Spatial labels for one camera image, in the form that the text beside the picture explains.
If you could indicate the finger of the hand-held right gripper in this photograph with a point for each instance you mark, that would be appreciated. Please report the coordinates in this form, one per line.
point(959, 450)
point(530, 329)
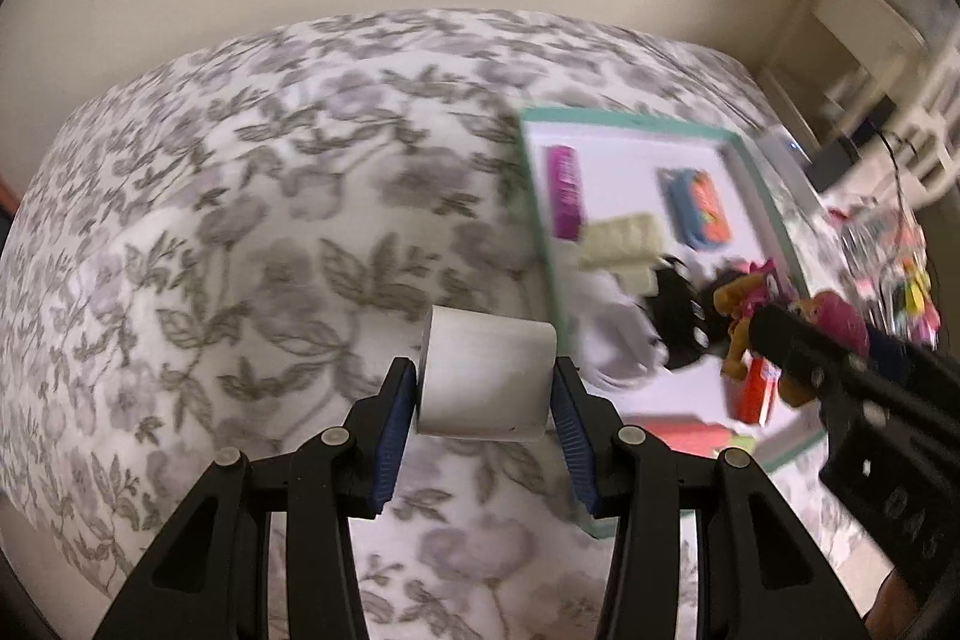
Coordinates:
point(892, 351)
point(795, 340)

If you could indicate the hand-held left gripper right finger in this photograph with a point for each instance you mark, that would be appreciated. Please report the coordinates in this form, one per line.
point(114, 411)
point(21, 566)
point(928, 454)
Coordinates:
point(574, 437)

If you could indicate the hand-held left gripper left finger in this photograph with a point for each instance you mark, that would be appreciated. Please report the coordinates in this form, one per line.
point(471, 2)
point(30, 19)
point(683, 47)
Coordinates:
point(394, 437)

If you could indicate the pink doll toy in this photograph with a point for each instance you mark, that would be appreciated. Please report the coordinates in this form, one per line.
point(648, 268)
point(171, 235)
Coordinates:
point(832, 314)

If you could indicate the orange lip balm tube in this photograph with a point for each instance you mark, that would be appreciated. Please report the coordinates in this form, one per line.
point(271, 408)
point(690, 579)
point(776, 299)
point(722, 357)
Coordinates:
point(754, 392)

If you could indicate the white earbud case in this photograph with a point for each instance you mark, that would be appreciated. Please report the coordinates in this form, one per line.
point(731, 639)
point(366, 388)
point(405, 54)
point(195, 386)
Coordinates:
point(487, 370)

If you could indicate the black toy car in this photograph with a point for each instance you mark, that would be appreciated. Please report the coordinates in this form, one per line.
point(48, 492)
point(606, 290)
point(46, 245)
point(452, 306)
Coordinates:
point(679, 325)

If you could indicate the blue orange toy house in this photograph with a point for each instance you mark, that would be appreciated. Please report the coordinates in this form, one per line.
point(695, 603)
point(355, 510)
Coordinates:
point(694, 209)

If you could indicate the cream triangular clip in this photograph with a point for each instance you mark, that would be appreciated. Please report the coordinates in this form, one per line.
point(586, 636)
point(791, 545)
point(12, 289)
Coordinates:
point(619, 239)

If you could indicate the magenta toy stick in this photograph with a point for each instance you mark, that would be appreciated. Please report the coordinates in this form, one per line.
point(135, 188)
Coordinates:
point(566, 190)

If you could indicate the teal cardboard box tray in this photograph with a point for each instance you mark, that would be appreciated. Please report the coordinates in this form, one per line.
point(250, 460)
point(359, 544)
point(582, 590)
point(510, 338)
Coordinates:
point(622, 160)

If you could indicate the person's right forearm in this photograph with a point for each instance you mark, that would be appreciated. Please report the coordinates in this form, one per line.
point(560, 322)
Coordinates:
point(896, 614)

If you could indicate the pile of colourful small toys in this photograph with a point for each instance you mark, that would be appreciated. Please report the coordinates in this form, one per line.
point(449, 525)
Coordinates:
point(911, 295)

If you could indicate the clear glass cup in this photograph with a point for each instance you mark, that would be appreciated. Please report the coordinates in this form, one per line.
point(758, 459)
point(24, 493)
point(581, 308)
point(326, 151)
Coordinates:
point(874, 231)

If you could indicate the black plugged charger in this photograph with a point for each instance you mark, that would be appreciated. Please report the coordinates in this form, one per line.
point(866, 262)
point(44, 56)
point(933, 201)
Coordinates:
point(832, 164)

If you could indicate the white power strip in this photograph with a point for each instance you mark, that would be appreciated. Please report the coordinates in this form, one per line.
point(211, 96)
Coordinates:
point(784, 156)

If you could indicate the grey floral blanket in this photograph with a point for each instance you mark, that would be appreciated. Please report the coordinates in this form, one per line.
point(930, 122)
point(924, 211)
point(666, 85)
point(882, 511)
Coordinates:
point(225, 235)

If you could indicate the white lattice furniture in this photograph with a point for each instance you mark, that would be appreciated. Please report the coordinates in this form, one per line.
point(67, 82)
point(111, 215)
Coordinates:
point(941, 85)

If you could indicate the white wooden stool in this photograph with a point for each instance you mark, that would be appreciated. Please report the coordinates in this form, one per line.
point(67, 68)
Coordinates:
point(847, 18)

